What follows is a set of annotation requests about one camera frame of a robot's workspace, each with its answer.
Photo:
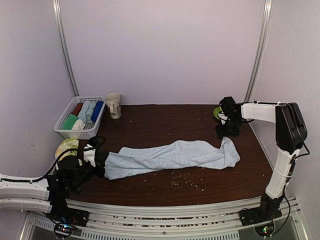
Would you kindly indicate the yellow green patterned towel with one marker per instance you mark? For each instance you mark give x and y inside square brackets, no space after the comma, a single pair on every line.
[68,143]

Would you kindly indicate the white plastic basket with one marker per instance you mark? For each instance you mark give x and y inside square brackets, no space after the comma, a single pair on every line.
[90,130]

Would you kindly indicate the aluminium frame post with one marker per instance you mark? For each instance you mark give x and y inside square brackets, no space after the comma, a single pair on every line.
[261,48]
[64,48]

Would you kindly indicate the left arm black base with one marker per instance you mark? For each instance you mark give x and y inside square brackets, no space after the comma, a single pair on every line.
[70,216]

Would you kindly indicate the rolled light blue towel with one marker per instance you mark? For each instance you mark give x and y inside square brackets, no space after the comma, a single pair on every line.
[82,114]

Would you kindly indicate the right aluminium frame post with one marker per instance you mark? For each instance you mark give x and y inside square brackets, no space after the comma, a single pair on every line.
[261,48]

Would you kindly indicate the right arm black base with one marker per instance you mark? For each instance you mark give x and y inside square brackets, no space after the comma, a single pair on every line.
[254,216]

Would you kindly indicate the rolled dark blue towel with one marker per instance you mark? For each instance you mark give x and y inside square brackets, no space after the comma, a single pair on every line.
[96,111]

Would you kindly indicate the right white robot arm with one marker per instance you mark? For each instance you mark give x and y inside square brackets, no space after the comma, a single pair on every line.
[290,136]

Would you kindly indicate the left aluminium frame post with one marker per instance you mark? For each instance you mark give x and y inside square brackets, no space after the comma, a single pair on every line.
[64,48]

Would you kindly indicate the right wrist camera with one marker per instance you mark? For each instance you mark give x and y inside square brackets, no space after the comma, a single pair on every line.
[227,106]

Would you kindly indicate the rolled green towel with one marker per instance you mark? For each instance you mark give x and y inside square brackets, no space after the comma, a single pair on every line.
[69,122]

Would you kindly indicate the aluminium front rail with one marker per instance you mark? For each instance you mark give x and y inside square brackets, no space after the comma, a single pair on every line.
[217,221]

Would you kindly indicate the beige ceramic mug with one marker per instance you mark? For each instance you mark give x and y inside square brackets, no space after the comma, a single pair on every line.
[113,102]

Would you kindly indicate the light blue towel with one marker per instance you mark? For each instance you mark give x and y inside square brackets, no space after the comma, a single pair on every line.
[177,155]
[82,114]

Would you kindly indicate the rolled brown towel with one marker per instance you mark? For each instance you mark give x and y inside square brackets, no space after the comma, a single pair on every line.
[77,109]

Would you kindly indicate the rolled pale teal towel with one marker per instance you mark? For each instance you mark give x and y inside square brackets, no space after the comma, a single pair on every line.
[90,111]

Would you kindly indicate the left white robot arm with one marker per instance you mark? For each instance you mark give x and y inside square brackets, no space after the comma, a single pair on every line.
[48,193]

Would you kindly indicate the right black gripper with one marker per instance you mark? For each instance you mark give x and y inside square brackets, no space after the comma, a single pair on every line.
[221,132]

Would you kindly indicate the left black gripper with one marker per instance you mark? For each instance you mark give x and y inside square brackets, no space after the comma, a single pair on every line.
[100,157]

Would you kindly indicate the green saucer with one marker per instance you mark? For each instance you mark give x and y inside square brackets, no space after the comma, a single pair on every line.
[217,112]

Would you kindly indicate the rolled white towel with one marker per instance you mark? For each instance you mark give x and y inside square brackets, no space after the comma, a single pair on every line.
[78,125]

